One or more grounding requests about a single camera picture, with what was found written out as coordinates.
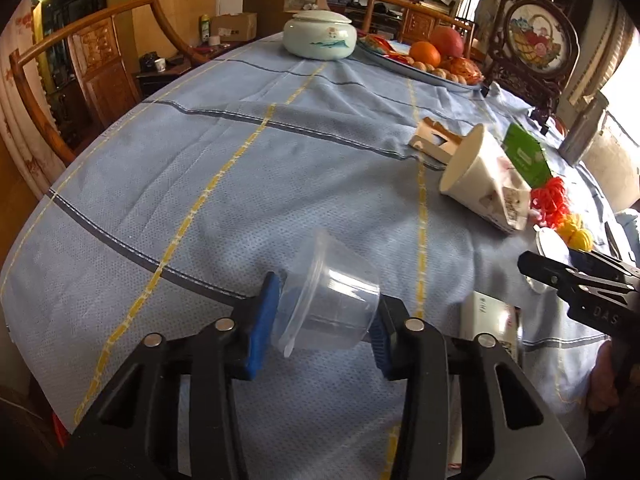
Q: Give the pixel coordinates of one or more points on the person's right hand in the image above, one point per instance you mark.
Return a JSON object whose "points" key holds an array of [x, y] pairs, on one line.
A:
{"points": [[604, 377]]}

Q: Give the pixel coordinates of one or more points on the cardboard box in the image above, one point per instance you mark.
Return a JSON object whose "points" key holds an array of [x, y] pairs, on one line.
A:
{"points": [[235, 26]]}

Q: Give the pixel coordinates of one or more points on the red wrapped snacks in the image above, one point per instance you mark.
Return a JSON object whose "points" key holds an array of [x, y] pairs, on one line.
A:
{"points": [[382, 45]]}

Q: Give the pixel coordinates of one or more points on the brown cardboard scrap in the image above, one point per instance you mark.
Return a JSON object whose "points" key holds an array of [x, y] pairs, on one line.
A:
{"points": [[435, 140]]}

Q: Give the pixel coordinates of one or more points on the red mango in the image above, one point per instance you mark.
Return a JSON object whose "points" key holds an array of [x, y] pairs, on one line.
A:
{"points": [[448, 40]]}

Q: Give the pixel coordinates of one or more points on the white round lid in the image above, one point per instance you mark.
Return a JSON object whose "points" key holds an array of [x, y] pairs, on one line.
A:
{"points": [[550, 245]]}

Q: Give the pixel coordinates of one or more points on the small white carton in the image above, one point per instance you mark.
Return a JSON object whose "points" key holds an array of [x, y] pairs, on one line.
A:
{"points": [[485, 315]]}

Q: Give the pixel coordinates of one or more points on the orange crinkly packet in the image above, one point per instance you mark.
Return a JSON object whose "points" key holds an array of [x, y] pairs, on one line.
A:
{"points": [[462, 70]]}

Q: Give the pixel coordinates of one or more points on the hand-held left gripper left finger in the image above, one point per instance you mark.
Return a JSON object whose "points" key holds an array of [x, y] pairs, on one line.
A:
{"points": [[262, 330]]}

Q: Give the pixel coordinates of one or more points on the row of brown nuts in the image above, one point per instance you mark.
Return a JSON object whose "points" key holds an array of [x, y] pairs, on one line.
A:
{"points": [[430, 69]]}

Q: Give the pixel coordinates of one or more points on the small black container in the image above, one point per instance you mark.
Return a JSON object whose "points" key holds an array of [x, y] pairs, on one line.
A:
{"points": [[147, 62]]}

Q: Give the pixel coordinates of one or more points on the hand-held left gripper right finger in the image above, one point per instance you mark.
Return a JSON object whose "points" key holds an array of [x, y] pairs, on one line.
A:
{"points": [[382, 345]]}

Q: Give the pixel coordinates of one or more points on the clear plastic cup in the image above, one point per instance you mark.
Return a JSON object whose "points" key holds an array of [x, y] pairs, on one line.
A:
{"points": [[325, 300]]}

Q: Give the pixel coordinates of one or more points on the green tea carton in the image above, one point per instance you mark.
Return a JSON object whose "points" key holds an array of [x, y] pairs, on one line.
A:
{"points": [[527, 155]]}

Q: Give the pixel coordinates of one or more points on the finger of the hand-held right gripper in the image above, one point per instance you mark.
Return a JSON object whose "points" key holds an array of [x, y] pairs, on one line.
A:
{"points": [[580, 295], [605, 271]]}

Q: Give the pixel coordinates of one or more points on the dark wooden side table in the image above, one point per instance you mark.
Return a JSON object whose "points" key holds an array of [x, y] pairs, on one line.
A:
{"points": [[175, 67]]}

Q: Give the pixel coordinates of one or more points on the wooden carved-back chair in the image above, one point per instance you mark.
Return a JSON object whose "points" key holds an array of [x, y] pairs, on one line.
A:
{"points": [[420, 20]]}

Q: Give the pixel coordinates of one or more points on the pink floral curtain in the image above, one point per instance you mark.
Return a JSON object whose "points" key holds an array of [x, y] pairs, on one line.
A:
{"points": [[20, 110]]}

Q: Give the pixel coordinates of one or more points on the pale blue cloth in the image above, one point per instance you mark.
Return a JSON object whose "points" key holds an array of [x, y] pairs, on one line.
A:
{"points": [[627, 230]]}

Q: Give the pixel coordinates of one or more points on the white printed paper cup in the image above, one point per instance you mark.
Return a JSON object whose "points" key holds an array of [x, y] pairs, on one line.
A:
{"points": [[475, 170]]}

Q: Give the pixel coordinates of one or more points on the round embroidered table screen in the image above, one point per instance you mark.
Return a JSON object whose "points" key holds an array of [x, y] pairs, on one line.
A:
{"points": [[537, 40]]}

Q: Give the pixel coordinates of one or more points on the silver metal bottle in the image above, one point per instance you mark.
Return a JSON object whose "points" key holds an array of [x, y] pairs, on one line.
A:
{"points": [[582, 130]]}

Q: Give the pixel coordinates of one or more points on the blue checked tablecloth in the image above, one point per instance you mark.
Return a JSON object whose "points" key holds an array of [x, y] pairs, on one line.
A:
{"points": [[250, 170]]}

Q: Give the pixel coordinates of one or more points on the blue-rimmed fruit plate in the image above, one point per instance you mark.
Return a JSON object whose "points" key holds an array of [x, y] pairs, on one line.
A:
{"points": [[385, 57]]}

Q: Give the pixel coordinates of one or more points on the white ceramic lidded jar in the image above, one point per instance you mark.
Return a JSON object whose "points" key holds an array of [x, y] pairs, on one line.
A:
{"points": [[320, 35]]}

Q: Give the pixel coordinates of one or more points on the yellow knotted ornament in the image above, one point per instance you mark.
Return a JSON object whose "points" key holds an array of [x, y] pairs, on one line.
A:
{"points": [[575, 232]]}

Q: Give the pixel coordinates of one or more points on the wooden curved-back armchair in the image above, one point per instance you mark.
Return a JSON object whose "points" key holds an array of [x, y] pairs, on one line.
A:
{"points": [[105, 60]]}

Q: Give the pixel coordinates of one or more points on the green spray can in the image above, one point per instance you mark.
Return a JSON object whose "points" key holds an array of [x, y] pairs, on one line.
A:
{"points": [[205, 27]]}

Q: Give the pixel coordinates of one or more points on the orange fruit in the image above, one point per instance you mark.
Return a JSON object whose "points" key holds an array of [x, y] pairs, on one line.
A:
{"points": [[425, 54]]}

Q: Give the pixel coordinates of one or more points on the white tape roll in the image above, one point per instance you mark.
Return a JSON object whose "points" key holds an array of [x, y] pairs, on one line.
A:
{"points": [[215, 40]]}

